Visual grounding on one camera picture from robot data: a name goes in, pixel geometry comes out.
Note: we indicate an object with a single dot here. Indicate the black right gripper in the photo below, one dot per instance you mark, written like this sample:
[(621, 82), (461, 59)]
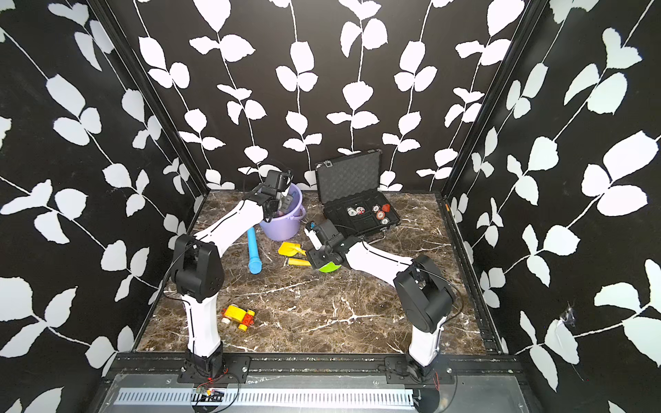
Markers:
[(314, 259)]

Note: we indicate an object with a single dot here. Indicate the green toy trowel wooden handle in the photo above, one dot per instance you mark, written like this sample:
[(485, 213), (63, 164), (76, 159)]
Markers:
[(327, 268)]

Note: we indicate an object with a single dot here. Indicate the yellow toy spade wooden handle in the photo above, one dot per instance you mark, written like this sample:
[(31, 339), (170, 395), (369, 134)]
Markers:
[(291, 249)]

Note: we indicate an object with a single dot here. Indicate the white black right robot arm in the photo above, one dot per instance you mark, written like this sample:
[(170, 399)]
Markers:
[(425, 295)]

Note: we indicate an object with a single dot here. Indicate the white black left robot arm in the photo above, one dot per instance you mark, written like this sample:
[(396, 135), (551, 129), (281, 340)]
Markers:
[(198, 274)]

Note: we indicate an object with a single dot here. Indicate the purple plastic bucket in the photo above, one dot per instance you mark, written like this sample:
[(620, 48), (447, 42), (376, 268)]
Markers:
[(286, 226)]

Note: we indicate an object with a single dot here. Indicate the red white round parts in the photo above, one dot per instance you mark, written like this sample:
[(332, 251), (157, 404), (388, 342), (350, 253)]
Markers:
[(376, 215)]

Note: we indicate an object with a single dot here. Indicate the black open foam-lined case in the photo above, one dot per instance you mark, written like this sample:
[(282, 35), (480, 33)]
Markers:
[(349, 180)]

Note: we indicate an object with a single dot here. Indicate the yellow red toy truck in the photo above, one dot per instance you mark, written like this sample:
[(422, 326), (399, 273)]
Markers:
[(236, 315)]

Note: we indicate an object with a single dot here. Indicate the white perforated strip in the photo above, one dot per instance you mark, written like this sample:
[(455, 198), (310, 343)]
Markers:
[(389, 399)]

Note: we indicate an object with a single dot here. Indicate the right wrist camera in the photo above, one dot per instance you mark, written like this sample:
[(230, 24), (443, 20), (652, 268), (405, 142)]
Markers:
[(312, 233)]

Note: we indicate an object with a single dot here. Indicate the black front mounting rail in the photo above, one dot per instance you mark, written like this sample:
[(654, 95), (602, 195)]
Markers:
[(396, 368)]

